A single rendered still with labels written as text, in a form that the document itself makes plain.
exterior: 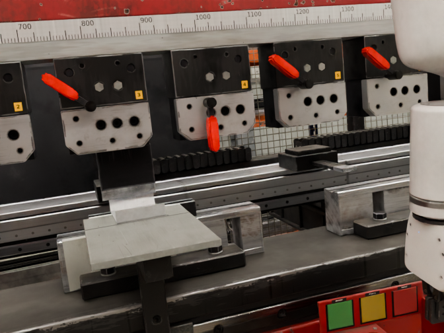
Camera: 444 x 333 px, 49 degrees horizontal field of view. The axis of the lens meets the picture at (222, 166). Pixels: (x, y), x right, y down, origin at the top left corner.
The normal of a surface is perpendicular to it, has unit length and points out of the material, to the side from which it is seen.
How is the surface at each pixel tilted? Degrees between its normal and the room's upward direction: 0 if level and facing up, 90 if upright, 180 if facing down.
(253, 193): 90
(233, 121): 90
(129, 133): 90
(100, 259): 0
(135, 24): 90
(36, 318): 0
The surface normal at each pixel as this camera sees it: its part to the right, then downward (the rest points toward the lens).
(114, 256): -0.10, -0.98
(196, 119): 0.31, 0.11
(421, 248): -0.97, 0.14
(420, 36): -0.58, 0.19
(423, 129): -0.81, 0.20
